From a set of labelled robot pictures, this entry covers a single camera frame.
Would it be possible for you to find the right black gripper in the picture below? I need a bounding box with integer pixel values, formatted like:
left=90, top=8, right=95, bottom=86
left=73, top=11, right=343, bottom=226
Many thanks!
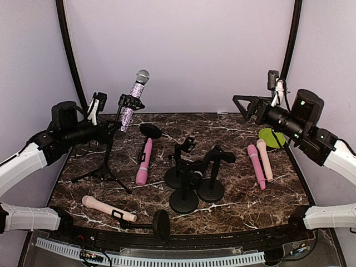
left=234, top=95, right=306, bottom=142

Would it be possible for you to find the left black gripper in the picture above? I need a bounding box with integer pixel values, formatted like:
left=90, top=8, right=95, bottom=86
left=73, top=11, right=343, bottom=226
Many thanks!
left=63, top=115, right=121, bottom=147

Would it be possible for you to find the black tripod stand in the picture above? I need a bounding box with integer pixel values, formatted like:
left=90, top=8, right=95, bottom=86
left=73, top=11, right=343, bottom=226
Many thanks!
left=71, top=93, right=146, bottom=195

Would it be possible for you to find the beige microphone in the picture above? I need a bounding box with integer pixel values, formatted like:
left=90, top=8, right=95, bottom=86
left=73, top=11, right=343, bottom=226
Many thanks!
left=82, top=195, right=137, bottom=223
left=256, top=139, right=273, bottom=182

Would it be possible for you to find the large pink microphone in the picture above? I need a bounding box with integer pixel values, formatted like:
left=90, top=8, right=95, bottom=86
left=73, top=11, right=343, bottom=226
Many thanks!
left=248, top=145, right=266, bottom=190

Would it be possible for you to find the purple glitter microphone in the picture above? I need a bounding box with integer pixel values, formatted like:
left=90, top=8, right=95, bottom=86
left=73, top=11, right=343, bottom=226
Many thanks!
left=119, top=70, right=150, bottom=132

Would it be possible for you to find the black stand holding beige microphone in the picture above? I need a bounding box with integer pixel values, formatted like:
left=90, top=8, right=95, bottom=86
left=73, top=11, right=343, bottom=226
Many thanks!
left=164, top=136, right=196, bottom=189

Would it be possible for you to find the black microphone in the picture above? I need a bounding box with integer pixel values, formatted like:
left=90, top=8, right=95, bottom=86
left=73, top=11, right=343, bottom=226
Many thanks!
left=189, top=160, right=206, bottom=190

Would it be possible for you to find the black stand with black microphone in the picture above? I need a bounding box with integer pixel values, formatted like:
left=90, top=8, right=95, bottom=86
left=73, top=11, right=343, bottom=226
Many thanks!
left=197, top=145, right=236, bottom=203

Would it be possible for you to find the black round-base desk stand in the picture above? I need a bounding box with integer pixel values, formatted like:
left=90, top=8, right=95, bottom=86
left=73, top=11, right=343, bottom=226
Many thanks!
left=169, top=161, right=199, bottom=214

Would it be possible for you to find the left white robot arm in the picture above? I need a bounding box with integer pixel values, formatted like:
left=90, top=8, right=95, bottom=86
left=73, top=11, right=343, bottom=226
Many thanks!
left=1, top=101, right=122, bottom=243

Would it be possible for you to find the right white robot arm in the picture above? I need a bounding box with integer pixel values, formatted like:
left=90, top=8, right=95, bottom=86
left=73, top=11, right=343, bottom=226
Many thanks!
left=233, top=89, right=355, bottom=241

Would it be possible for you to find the black stand holding small pink microphone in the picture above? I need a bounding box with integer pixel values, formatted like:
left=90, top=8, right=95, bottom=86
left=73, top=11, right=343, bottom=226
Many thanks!
left=139, top=123, right=162, bottom=164

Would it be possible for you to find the small pink microphone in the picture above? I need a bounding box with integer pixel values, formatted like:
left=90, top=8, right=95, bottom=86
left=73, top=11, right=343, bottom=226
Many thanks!
left=136, top=138, right=153, bottom=186

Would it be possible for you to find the black front stand lying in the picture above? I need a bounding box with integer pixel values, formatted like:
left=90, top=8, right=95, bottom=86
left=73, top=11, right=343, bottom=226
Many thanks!
left=111, top=210, right=170, bottom=244

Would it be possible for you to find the green disc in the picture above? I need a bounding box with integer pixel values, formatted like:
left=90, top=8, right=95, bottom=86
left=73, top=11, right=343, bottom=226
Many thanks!
left=258, top=128, right=285, bottom=149

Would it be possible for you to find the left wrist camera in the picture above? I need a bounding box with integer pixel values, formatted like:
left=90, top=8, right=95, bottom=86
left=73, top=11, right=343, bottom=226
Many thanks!
left=87, top=92, right=107, bottom=126

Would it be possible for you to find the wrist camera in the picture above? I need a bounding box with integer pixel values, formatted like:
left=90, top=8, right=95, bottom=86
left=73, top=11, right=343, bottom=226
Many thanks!
left=87, top=92, right=107, bottom=126
left=267, top=70, right=288, bottom=107

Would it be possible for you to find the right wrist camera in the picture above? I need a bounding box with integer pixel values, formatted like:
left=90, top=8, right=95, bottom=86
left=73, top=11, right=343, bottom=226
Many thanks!
left=267, top=70, right=288, bottom=107

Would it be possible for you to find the right black frame post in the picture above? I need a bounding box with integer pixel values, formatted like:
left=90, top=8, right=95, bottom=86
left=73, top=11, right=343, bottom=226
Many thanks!
left=280, top=0, right=303, bottom=80

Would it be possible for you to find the black frame post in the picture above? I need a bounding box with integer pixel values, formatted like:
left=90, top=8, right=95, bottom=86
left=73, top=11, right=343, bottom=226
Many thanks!
left=55, top=0, right=88, bottom=110
left=280, top=0, right=303, bottom=80

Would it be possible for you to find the grey cable duct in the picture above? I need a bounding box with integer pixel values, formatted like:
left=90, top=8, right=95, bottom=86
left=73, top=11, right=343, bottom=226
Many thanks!
left=35, top=238, right=266, bottom=266

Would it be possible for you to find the left black frame post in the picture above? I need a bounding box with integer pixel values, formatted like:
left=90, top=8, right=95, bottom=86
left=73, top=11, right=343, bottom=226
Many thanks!
left=55, top=0, right=88, bottom=110

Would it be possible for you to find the black front rail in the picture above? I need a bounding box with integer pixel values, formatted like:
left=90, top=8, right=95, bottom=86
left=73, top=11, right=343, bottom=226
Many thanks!
left=27, top=216, right=318, bottom=251

